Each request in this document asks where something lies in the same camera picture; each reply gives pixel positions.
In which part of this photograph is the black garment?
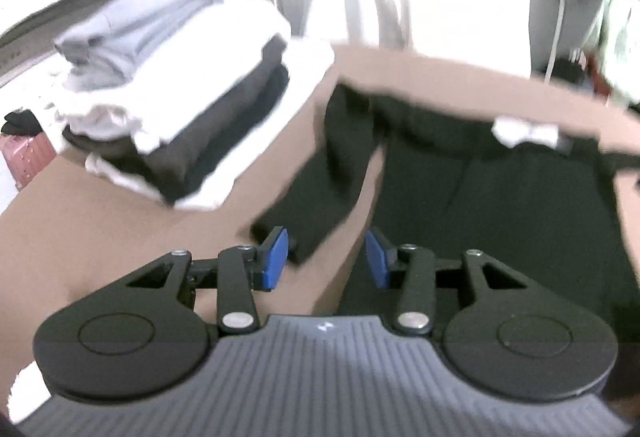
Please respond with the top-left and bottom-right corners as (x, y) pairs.
(248, 83), (640, 325)
(62, 37), (292, 206)

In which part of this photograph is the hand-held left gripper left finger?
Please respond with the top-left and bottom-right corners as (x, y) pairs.
(127, 226), (292, 335)

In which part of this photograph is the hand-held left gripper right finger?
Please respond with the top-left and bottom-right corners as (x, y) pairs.
(365, 227), (528, 335)

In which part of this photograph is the white folded garment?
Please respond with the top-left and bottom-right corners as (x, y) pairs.
(84, 42), (337, 212)
(54, 0), (337, 154)

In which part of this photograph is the pink suitcase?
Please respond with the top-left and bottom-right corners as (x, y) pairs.
(0, 132), (57, 191)

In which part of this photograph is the small black cloth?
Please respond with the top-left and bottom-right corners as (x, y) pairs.
(2, 109), (42, 138)

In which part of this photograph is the black folded garment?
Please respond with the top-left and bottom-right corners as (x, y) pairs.
(62, 37), (292, 206)

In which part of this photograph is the grey folded garment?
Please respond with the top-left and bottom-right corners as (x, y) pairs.
(52, 0), (241, 92)

